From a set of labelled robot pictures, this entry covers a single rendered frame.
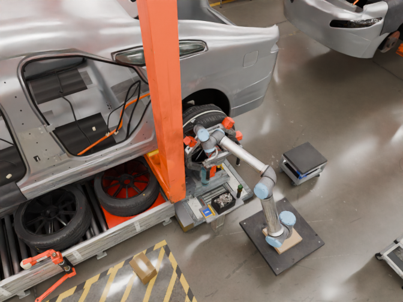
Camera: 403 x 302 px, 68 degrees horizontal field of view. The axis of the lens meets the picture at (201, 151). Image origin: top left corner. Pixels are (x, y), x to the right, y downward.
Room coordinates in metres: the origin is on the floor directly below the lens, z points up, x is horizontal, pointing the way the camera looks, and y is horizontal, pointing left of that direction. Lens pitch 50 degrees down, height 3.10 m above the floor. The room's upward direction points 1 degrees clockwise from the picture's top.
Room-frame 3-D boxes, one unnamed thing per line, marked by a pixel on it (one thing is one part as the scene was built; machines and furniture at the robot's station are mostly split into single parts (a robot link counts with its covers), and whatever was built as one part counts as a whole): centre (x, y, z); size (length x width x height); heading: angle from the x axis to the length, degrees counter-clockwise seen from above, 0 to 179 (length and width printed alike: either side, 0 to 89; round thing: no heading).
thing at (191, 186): (1.91, 0.22, 0.26); 0.42 x 0.18 x 0.35; 31
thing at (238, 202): (1.49, -0.21, 0.44); 0.43 x 0.17 x 0.03; 121
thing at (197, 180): (2.04, 0.00, 0.32); 0.40 x 0.30 x 0.28; 121
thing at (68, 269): (0.93, 1.24, 0.30); 0.09 x 0.05 x 0.50; 121
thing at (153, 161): (1.85, 0.42, 0.69); 0.52 x 0.17 x 0.35; 31
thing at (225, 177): (2.07, -0.04, 0.13); 0.50 x 0.36 x 0.10; 121
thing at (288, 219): (1.29, -0.80, 0.53); 0.17 x 0.15 x 0.18; 144
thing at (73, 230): (1.36, 1.43, 0.39); 0.66 x 0.66 x 0.24
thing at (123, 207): (1.76, 0.78, 0.39); 0.66 x 0.66 x 0.24
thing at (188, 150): (1.90, -0.09, 0.85); 0.54 x 0.07 x 0.54; 121
